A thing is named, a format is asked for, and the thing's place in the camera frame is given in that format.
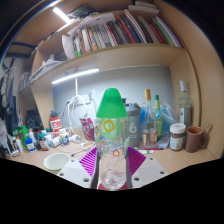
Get marker pen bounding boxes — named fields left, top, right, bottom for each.
left=138, top=147, right=164, bottom=155

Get white mug with green handle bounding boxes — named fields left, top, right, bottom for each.
left=43, top=152, right=71, bottom=174

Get small dark brown bottle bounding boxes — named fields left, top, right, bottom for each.
left=37, top=132, right=50, bottom=152

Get brown jar with white lid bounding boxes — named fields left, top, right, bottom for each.
left=169, top=122, right=187, bottom=152

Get black bag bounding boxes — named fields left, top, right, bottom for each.
left=24, top=109, right=44, bottom=133

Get slim green glass bottle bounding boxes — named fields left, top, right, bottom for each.
left=153, top=94, right=164, bottom=143

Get brown mug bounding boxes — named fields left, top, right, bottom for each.
left=184, top=123, right=213, bottom=154

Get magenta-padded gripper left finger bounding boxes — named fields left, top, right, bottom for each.
left=57, top=146, right=101, bottom=189

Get green box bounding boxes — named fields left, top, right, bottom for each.
left=16, top=125, right=30, bottom=150

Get white cables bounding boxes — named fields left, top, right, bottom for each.
left=63, top=94, right=98, bottom=141

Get grey shaker bottle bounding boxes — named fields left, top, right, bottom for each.
left=123, top=98, right=143, bottom=149

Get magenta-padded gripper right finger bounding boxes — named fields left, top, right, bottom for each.
left=125, top=145, right=169, bottom=188

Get red and white can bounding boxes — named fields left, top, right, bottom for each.
left=49, top=116, right=63, bottom=134

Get blue plastic bag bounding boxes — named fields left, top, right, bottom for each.
left=161, top=100, right=181, bottom=149

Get long white light bar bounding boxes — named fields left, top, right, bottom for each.
left=51, top=67, right=100, bottom=85

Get tall clear glass bottle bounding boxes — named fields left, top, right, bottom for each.
left=178, top=80, right=193, bottom=129

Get wooden shelf unit with books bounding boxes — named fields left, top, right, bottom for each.
left=18, top=1, right=201, bottom=101

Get short white light bar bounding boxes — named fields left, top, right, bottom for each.
left=52, top=7, right=73, bottom=24

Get white pill bottle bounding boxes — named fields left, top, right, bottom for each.
left=59, top=129, right=71, bottom=147

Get pink snack pouch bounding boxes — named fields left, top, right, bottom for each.
left=79, top=117, right=98, bottom=142

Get clear bottle with green cap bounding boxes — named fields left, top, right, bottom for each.
left=94, top=87, right=131, bottom=192

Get small white blue-labelled bottle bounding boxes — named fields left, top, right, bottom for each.
left=25, top=138, right=36, bottom=153

